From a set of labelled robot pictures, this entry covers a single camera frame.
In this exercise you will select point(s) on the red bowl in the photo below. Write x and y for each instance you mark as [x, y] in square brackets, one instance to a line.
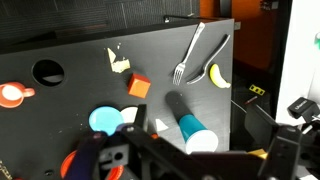
[114, 174]

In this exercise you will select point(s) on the yellow toy banana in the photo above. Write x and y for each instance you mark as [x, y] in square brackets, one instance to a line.
[217, 78]

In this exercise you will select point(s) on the blue round plate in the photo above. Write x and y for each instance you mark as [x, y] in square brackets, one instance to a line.
[106, 119]

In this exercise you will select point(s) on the teal plastic cup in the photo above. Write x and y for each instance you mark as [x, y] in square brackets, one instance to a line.
[197, 137]

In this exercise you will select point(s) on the white round plate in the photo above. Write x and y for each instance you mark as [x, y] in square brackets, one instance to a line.
[129, 114]

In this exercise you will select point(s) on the silver fork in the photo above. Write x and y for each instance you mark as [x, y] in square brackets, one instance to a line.
[180, 68]

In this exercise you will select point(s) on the white triangular paper scrap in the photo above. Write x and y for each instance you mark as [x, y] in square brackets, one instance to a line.
[160, 125]

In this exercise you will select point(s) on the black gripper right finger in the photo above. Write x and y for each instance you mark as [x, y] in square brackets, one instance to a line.
[260, 125]

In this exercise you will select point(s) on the orange cube block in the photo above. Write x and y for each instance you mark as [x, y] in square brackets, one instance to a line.
[138, 85]

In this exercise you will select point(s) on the small orange cup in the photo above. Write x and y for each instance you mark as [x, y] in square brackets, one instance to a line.
[12, 94]

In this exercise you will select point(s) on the cream paper scrap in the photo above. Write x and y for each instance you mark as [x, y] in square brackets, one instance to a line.
[118, 66]

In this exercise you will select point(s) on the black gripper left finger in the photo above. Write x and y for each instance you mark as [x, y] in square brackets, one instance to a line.
[141, 119]

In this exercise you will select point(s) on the dark grey knife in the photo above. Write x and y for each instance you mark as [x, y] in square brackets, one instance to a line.
[205, 66]

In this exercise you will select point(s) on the orange toy bottle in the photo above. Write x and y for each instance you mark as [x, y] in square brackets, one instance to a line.
[154, 136]

